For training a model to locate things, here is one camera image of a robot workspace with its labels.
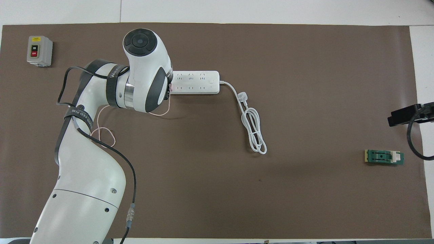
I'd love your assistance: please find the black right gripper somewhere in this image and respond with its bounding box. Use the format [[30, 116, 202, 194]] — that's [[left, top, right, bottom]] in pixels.
[[387, 101, 434, 127]]

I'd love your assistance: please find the pink charger cable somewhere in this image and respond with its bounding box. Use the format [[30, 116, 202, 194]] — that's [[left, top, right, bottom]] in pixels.
[[90, 100, 171, 149]]

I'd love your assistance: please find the white power strip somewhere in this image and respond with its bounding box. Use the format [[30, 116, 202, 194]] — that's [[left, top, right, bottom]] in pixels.
[[169, 70, 220, 95]]

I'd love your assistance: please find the brown table mat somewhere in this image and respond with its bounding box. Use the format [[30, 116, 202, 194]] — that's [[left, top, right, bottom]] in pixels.
[[0, 23, 431, 240]]

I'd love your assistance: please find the grey push button box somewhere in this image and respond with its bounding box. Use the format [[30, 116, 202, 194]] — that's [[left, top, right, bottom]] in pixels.
[[27, 36, 53, 67]]

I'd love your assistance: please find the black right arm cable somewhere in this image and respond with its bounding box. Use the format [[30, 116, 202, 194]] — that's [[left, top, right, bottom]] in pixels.
[[406, 108, 434, 161]]

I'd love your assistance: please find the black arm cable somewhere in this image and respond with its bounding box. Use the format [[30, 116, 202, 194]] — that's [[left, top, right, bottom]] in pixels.
[[406, 108, 434, 161], [56, 66, 137, 244]]

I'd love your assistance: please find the green knife switch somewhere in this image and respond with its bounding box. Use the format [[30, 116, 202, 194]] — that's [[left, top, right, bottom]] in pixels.
[[364, 149, 405, 166]]

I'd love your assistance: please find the white power strip cord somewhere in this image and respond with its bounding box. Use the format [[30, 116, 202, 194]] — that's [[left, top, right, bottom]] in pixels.
[[219, 80, 268, 155]]

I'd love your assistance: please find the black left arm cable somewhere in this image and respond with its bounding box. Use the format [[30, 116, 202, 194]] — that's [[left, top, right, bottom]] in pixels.
[[56, 66, 137, 244]]

